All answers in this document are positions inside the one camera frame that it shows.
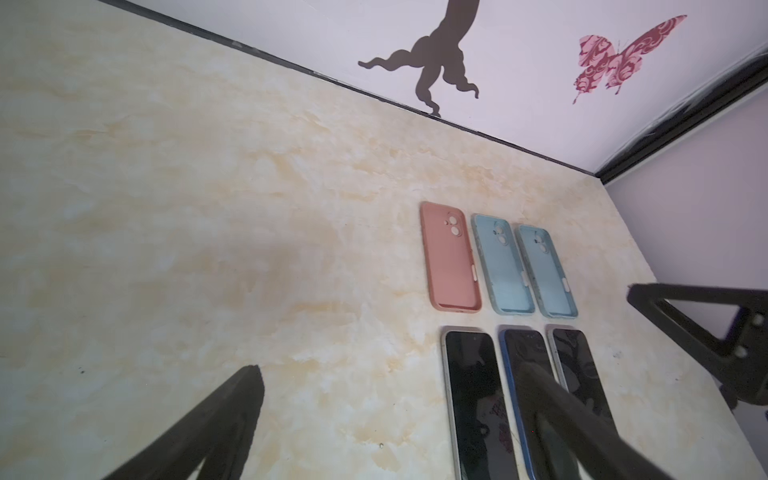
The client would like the black smartphone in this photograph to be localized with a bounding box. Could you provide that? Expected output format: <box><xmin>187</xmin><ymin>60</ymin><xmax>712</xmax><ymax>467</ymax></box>
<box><xmin>441</xmin><ymin>326</ymin><xmax>519</xmax><ymax>479</ymax></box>
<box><xmin>546</xmin><ymin>325</ymin><xmax>617</xmax><ymax>432</ymax></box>
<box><xmin>499</xmin><ymin>325</ymin><xmax>581</xmax><ymax>479</ymax></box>

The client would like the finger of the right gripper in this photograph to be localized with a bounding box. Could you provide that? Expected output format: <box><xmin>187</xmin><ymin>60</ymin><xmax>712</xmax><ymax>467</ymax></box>
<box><xmin>627</xmin><ymin>283</ymin><xmax>767</xmax><ymax>406</ymax></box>

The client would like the light blue phone case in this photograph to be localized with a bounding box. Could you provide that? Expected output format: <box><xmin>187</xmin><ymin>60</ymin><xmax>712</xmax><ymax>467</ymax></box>
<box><xmin>471</xmin><ymin>214</ymin><xmax>535</xmax><ymax>315</ymax></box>
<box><xmin>515</xmin><ymin>224</ymin><xmax>578</xmax><ymax>319</ymax></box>

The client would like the pink phone case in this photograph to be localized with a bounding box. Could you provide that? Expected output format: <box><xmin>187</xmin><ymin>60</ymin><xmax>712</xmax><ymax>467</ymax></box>
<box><xmin>419</xmin><ymin>202</ymin><xmax>482</xmax><ymax>313</ymax></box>

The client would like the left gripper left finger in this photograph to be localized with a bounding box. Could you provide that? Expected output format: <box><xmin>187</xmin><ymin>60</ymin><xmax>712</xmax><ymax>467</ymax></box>
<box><xmin>107</xmin><ymin>365</ymin><xmax>265</xmax><ymax>479</ymax></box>

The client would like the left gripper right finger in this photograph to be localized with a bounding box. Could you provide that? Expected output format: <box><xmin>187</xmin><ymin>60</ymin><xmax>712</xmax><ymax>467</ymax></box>
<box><xmin>515</xmin><ymin>363</ymin><xmax>669</xmax><ymax>479</ymax></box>

